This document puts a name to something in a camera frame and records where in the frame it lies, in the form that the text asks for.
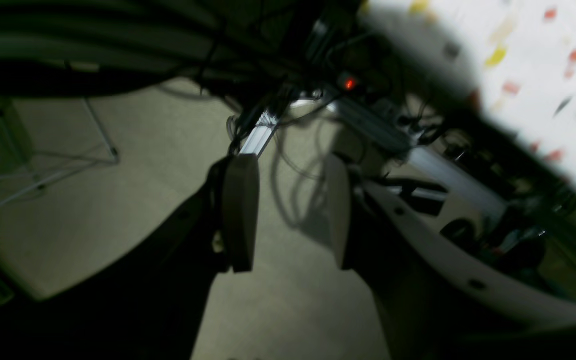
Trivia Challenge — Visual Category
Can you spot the aluminium frame post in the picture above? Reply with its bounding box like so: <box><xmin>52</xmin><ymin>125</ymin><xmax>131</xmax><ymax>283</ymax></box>
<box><xmin>238</xmin><ymin>110</ymin><xmax>280</xmax><ymax>158</ymax></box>

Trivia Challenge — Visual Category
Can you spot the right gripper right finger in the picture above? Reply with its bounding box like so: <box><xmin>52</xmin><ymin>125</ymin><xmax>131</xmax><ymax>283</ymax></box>
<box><xmin>324</xmin><ymin>153</ymin><xmax>576</xmax><ymax>360</ymax></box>

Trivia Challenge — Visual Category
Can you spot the aluminium table frame rail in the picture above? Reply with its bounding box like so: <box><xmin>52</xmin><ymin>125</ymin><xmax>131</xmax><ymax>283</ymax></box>
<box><xmin>331</xmin><ymin>96</ymin><xmax>507</xmax><ymax>221</ymax></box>

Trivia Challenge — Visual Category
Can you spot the terrazzo pattern table cloth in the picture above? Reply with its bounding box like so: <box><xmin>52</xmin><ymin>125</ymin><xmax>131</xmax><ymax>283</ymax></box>
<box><xmin>357</xmin><ymin>0</ymin><xmax>576</xmax><ymax>190</ymax></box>

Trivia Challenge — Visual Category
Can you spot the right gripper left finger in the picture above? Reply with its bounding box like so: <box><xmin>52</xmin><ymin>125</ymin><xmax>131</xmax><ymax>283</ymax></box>
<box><xmin>0</xmin><ymin>153</ymin><xmax>259</xmax><ymax>360</ymax></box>

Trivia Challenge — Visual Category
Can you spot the white wire stand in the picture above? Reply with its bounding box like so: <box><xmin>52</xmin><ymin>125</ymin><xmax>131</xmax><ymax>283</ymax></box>
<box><xmin>0</xmin><ymin>96</ymin><xmax>121</xmax><ymax>207</ymax></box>

